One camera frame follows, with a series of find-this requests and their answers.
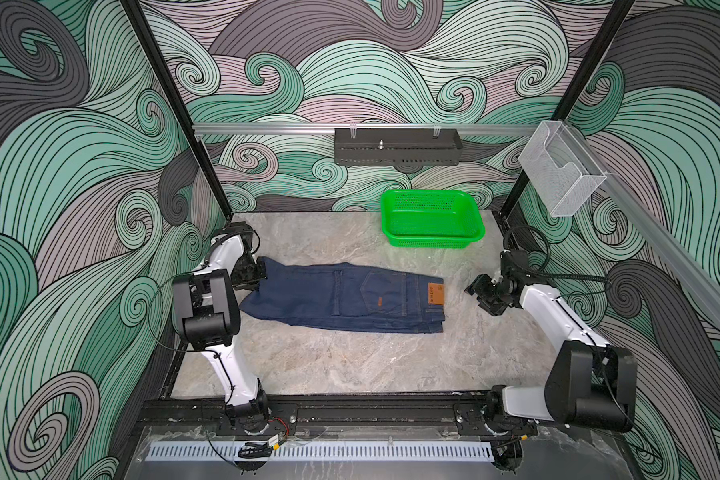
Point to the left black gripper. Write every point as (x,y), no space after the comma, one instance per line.
(252,284)

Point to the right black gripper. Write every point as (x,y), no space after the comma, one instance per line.
(478,286)

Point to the dark blue denim trousers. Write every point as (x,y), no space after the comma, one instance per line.
(347,297)

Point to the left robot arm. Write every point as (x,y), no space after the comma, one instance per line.
(207,316)

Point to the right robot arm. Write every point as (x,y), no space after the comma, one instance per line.
(592,383)

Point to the green plastic basket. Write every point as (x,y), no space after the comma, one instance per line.
(440,219)

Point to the black front mounting rail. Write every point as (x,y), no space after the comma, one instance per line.
(464,413)

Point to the clear plastic wall bin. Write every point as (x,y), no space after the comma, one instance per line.
(562,168)

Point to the back aluminium rail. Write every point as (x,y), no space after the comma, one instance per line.
(310,129)

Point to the aluminium rail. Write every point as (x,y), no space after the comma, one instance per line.
(310,129)
(633,186)

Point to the black perforated wall shelf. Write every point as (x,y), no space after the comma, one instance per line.
(407,151)

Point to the white slotted cable duct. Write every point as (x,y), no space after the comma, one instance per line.
(341,451)

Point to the right aluminium rail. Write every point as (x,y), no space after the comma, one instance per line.
(633,186)

